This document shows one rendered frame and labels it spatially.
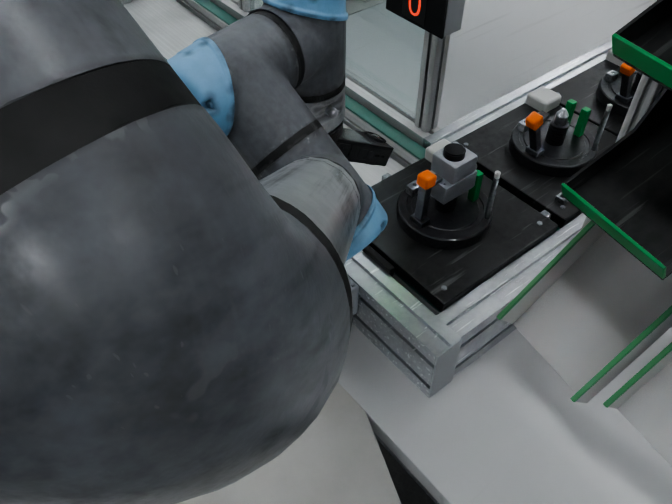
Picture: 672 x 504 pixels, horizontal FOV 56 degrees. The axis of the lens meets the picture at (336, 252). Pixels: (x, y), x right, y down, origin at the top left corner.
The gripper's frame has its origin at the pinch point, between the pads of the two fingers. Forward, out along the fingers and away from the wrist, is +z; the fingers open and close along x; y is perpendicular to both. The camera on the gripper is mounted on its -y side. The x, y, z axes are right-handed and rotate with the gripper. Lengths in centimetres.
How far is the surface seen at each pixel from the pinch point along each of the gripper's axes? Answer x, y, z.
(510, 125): -7.4, -46.5, 6.6
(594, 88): -5, -68, 7
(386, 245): 0.7, -10.2, 6.6
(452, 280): 11.2, -12.8, 6.6
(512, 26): -44, -93, 18
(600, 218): 26.8, -12.4, -16.9
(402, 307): 9.5, -5.3, 8.4
